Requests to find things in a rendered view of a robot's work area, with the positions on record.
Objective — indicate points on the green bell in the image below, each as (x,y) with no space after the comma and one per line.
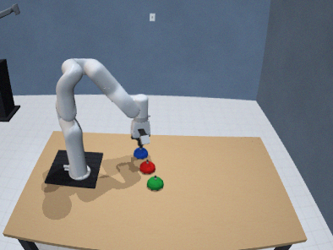
(155,183)

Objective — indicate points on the red dome bell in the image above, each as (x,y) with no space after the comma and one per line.
(147,167)

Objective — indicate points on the blue bell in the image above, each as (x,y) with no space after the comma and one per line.
(140,153)

